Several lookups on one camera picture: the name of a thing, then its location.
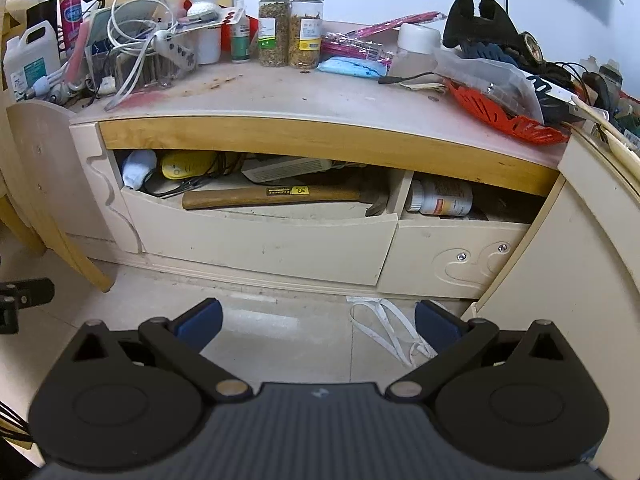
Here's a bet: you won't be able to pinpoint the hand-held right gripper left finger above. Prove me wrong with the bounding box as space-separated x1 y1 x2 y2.
72 298 253 404

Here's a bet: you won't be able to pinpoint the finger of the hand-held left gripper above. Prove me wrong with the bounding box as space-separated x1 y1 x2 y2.
0 277 55 335

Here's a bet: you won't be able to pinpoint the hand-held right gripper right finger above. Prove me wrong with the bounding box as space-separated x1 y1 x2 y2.
387 300 567 404

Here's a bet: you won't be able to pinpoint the cream wooden drawer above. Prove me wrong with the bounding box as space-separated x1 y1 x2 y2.
120 185 401 287

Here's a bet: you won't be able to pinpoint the cream drawer front with screws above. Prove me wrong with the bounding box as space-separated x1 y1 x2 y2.
378 219 532 302

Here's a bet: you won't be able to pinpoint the wooden chair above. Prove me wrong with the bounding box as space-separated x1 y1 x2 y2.
0 100 117 294

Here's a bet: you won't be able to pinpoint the white pill bottle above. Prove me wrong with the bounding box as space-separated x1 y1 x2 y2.
405 179 474 217

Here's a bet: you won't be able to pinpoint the cream side cabinet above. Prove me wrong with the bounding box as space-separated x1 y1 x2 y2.
459 122 640 480

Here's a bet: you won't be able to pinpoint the yellow plastic device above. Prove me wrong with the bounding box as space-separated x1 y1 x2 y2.
160 152 217 181

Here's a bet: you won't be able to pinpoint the white rolled sock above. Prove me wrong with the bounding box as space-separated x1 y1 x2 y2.
122 149 159 191

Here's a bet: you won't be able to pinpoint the white flat box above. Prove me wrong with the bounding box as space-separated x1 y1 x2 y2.
242 157 334 184

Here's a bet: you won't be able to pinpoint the orange perforated plastic piece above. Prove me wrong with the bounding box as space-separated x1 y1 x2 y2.
446 80 571 146

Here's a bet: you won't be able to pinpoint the white plastic jug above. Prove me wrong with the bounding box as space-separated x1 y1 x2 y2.
2 20 62 104

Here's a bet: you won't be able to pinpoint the cream wooden cabinet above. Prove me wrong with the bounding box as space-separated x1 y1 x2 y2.
69 21 568 302

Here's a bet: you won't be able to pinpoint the clear acrylic organiser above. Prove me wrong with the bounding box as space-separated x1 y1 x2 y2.
82 7 188 93

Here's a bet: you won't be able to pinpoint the clear plastic bag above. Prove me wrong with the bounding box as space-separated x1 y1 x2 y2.
433 47 545 126

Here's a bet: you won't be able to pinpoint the pale wooden sticks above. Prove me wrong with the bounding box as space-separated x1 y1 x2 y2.
570 95 640 181

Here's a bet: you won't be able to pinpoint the blue face mask pack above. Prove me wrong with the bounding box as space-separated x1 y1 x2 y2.
317 57 392 81

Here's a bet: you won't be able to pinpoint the white power strip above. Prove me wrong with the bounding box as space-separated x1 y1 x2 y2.
152 30 199 69

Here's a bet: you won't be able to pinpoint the green label bottle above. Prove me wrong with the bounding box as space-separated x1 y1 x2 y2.
230 0 251 63

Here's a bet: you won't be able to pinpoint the pink spray can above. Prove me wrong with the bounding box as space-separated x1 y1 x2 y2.
58 0 84 41

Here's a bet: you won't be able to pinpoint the tape roll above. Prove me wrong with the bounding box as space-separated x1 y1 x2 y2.
517 32 544 67

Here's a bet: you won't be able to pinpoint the pink packaged item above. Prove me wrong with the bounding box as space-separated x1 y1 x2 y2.
321 10 447 63

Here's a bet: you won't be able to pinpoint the glass jar of dried herbs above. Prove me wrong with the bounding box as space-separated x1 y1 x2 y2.
257 0 292 68

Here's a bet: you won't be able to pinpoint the white sports bottle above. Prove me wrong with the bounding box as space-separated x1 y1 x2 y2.
187 0 224 65

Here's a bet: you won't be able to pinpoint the glass jar of dried flowers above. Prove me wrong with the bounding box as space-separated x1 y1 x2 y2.
289 0 325 70

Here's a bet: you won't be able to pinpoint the white strap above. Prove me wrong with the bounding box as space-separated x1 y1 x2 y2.
349 297 438 369

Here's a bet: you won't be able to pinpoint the wooden handle claw hammer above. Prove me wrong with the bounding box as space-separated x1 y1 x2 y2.
182 185 391 217

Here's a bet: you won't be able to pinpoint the black cables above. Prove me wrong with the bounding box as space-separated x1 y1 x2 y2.
144 152 243 199

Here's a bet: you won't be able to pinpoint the white cable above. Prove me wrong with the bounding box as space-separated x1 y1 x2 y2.
102 0 183 112

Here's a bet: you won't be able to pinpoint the black cable with plug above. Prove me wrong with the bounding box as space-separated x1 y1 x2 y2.
378 71 447 85

